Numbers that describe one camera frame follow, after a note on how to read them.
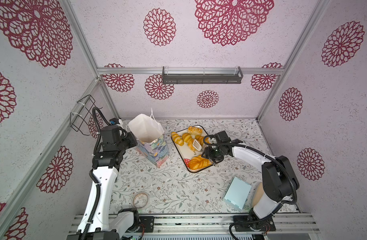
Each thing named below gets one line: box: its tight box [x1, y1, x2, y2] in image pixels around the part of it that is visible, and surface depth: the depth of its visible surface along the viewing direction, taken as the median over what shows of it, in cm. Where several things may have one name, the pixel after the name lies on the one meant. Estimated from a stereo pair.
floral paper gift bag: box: [126, 108, 170, 168], surface depth 89 cm
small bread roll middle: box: [182, 132, 193, 144], surface depth 106 cm
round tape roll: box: [133, 192, 148, 209], surface depth 83 cm
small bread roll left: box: [171, 131, 184, 146], surface depth 106 cm
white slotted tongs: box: [192, 138, 207, 152], surface depth 97 cm
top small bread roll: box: [187, 126, 203, 136], surface depth 111 cm
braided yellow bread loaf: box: [188, 155, 212, 170], surface depth 94 cm
